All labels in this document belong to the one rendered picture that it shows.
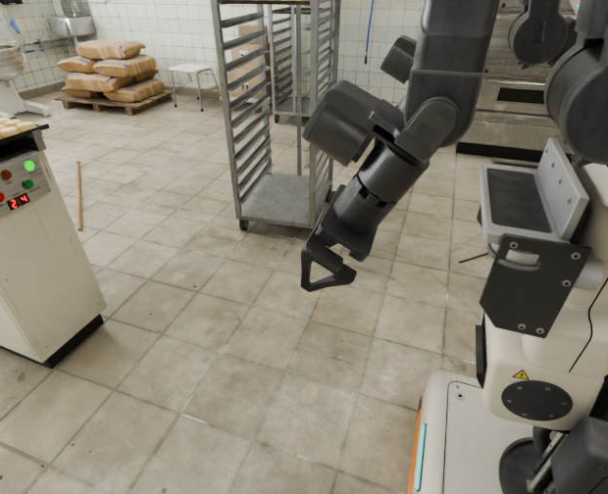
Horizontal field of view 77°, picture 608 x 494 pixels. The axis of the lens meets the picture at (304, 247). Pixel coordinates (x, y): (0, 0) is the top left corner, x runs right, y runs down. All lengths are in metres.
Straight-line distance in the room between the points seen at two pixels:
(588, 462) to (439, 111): 0.58
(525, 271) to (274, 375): 1.22
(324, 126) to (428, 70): 0.11
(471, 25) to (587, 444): 0.62
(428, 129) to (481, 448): 1.02
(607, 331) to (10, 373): 1.95
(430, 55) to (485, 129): 3.41
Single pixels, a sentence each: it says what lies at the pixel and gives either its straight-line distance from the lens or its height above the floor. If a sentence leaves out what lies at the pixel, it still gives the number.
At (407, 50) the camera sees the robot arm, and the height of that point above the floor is 1.20.
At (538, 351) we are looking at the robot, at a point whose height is 0.84.
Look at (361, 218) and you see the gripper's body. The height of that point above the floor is 1.10.
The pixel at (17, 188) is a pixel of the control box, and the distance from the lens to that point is 1.55.
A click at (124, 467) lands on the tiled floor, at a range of 1.56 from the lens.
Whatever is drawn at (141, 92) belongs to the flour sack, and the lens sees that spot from 5.22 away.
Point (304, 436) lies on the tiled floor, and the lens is 1.49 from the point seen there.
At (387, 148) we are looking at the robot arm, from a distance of 0.39.
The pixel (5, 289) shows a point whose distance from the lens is 1.65.
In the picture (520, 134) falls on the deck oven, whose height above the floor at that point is 0.23.
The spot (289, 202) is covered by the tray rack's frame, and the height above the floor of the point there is 0.15.
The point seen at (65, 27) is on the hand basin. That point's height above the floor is 0.79.
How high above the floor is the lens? 1.31
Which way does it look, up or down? 35 degrees down
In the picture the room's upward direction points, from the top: straight up
